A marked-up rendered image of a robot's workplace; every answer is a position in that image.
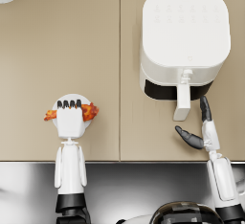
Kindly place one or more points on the fried orange drumstick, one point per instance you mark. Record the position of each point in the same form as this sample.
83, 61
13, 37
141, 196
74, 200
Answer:
90, 111

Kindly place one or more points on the dark round robot body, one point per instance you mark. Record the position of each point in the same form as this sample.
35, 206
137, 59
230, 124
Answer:
185, 214

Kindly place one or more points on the pale white air fryer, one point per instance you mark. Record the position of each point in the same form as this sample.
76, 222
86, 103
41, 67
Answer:
185, 42

